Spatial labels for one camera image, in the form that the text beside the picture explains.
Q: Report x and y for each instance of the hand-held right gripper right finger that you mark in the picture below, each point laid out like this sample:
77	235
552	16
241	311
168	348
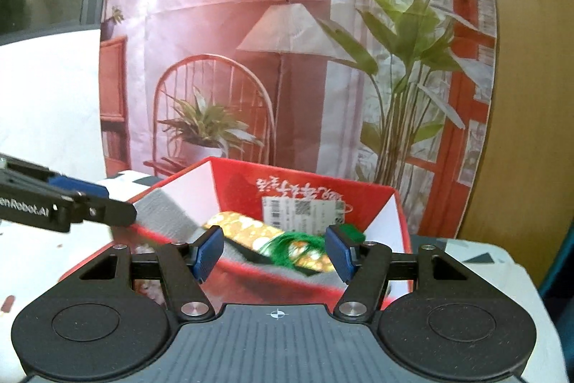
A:
338	252

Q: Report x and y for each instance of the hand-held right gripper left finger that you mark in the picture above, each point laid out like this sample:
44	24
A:
209	249

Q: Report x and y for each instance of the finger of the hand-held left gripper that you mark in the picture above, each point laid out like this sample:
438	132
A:
76	187
112	212

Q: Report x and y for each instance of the gold pouch with green tassel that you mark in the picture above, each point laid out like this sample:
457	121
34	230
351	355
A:
251	232

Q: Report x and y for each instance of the red cardboard box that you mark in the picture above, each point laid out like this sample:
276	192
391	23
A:
242	185

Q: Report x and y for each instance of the grey cloth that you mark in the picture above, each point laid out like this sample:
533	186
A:
166	212

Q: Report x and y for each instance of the white patterned tablecloth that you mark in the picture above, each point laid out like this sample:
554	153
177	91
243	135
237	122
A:
493	259

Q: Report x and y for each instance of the blue curtain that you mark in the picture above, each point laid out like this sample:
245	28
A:
566	257

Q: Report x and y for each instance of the yellow wooden panel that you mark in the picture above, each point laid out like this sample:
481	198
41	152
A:
529	96

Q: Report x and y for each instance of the wall poster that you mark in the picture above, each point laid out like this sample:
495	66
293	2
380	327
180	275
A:
224	6

